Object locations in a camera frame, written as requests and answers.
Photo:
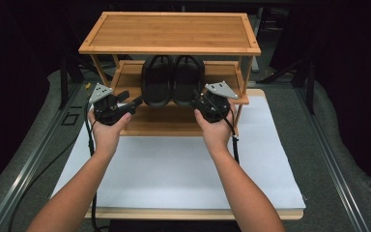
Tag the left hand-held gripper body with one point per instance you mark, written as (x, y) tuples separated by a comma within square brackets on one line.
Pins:
[(106, 109)]

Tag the yellow tag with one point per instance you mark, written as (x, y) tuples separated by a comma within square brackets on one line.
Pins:
[(88, 86)]

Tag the white post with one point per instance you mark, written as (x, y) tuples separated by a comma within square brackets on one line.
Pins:
[(257, 38)]

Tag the wooden three-tier shoe rack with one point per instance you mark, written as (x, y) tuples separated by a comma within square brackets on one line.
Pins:
[(174, 32)]

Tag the black slipper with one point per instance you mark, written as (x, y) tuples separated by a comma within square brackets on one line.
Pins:
[(157, 83), (188, 82)]

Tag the white table mat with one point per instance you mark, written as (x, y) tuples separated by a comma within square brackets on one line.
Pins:
[(174, 174)]

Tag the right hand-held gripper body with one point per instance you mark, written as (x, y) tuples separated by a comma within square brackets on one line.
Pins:
[(215, 108)]

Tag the metal floor rail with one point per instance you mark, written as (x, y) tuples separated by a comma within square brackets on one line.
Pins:
[(25, 167), (331, 161)]

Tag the person's left hand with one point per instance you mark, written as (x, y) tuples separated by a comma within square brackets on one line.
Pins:
[(106, 138)]

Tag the person's right hand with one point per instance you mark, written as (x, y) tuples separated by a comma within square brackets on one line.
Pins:
[(219, 135)]

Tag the black metal stand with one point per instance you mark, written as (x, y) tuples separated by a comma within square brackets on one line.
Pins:
[(310, 87), (64, 83)]

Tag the person's dark clothing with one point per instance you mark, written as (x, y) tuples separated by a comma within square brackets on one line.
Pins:
[(174, 226)]

